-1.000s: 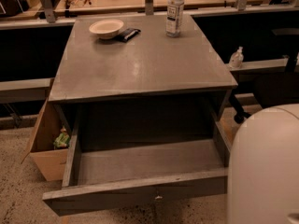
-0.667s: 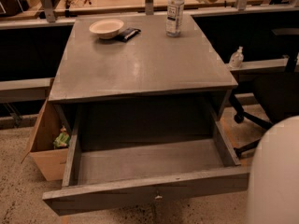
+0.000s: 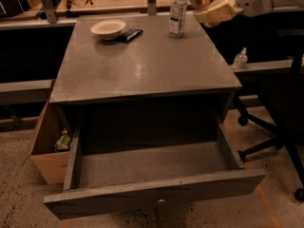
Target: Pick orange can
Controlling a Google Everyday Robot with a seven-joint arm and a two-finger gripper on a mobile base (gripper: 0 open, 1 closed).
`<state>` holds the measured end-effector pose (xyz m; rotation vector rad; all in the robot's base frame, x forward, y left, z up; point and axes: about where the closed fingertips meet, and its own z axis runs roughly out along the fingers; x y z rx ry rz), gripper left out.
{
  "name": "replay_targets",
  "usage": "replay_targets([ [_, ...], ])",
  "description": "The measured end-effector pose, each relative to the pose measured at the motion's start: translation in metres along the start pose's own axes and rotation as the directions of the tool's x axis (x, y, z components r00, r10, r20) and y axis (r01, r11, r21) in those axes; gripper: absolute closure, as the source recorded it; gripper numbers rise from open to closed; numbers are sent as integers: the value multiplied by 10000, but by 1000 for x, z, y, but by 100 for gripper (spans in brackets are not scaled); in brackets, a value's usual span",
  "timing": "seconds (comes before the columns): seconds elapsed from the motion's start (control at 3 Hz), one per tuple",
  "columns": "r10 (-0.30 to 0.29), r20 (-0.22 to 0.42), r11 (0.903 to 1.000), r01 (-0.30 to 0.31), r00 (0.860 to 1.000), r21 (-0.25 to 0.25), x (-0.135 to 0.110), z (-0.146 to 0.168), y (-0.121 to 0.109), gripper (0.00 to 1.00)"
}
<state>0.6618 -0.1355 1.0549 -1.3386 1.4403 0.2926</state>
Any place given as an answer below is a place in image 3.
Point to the black office chair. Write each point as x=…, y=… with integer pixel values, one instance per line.
x=283, y=97

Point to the grey metal post middle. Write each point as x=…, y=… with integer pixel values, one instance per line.
x=151, y=7

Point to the green snack bag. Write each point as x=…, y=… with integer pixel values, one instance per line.
x=63, y=143

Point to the cardboard box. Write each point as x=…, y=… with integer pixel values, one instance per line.
x=51, y=164

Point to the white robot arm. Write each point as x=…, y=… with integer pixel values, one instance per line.
x=283, y=5

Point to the grey metal post left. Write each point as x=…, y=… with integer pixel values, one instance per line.
x=50, y=11

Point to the black snack bar wrapper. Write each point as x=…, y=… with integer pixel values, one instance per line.
x=130, y=35

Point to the white ceramic bowl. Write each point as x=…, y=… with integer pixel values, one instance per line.
x=108, y=29

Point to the open grey drawer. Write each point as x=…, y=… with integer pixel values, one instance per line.
x=124, y=159

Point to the clear plastic water bottle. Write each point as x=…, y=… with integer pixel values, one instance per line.
x=177, y=16

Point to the grey metal post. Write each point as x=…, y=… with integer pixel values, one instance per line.
x=50, y=11
x=151, y=7

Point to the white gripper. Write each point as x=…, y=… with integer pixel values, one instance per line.
x=222, y=10

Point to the grey wooden cabinet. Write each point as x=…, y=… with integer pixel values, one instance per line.
x=154, y=91

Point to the small sanitizer bottle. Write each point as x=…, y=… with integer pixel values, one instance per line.
x=241, y=59

